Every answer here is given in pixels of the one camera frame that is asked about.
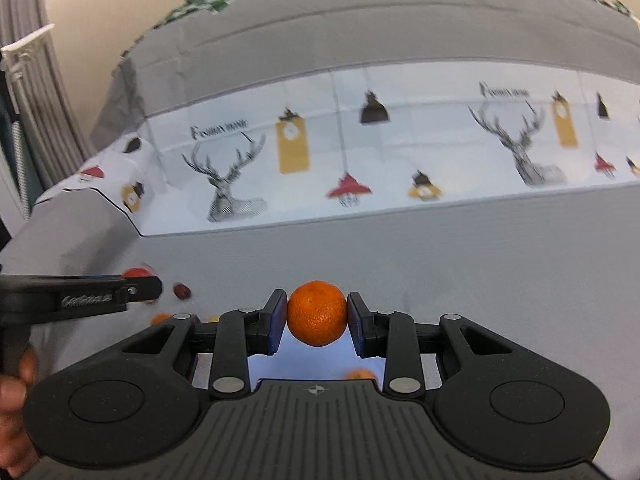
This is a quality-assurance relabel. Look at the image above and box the red fruit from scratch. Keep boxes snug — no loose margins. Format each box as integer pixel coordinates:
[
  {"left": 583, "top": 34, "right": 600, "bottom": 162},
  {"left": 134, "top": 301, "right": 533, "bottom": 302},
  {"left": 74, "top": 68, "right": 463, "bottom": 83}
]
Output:
[{"left": 122, "top": 266, "right": 163, "bottom": 304}]

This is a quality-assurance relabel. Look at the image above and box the grey deer-print sofa cover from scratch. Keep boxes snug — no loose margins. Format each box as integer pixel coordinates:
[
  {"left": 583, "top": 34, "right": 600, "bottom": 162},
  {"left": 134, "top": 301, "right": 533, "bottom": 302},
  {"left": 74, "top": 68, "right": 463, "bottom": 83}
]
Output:
[{"left": 1, "top": 0, "right": 639, "bottom": 479}]

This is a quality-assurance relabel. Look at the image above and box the grey curtain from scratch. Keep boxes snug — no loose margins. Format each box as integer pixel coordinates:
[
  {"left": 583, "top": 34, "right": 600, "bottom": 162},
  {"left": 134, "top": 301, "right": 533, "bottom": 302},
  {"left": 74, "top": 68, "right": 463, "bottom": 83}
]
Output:
[{"left": 1, "top": 0, "right": 96, "bottom": 206}]

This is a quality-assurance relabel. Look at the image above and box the light blue plate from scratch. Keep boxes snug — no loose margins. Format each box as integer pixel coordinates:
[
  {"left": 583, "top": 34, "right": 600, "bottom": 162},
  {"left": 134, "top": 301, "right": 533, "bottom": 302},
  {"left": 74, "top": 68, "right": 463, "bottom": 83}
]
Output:
[{"left": 191, "top": 328, "right": 444, "bottom": 394}]

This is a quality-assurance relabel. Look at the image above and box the orange mandarin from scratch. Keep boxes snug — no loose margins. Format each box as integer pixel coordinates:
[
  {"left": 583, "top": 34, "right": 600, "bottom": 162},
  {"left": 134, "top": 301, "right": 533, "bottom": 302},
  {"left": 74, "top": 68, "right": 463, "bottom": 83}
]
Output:
[{"left": 288, "top": 281, "right": 347, "bottom": 347}]

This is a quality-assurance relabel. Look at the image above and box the orange kumquat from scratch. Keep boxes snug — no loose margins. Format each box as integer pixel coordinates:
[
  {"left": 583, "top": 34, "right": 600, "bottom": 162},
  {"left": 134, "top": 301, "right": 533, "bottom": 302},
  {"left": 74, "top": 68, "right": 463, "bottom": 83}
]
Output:
[{"left": 345, "top": 368, "right": 378, "bottom": 382}]

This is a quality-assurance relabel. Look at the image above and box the white plastic rack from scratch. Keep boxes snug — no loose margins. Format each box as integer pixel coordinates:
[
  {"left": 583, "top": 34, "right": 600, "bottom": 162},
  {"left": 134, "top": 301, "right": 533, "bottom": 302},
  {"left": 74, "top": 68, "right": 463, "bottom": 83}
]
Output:
[{"left": 1, "top": 23, "right": 55, "bottom": 124}]

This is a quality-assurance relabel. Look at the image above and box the left hand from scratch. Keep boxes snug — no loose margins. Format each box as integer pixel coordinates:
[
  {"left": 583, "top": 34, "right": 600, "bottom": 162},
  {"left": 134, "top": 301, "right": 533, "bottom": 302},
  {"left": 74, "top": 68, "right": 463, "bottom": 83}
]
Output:
[{"left": 0, "top": 347, "right": 38, "bottom": 479}]

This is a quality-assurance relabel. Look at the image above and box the dark red jujube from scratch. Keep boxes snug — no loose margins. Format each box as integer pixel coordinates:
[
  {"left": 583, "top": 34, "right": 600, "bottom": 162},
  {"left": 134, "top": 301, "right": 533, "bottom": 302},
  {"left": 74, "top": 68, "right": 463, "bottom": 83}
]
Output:
[{"left": 172, "top": 283, "right": 192, "bottom": 301}]

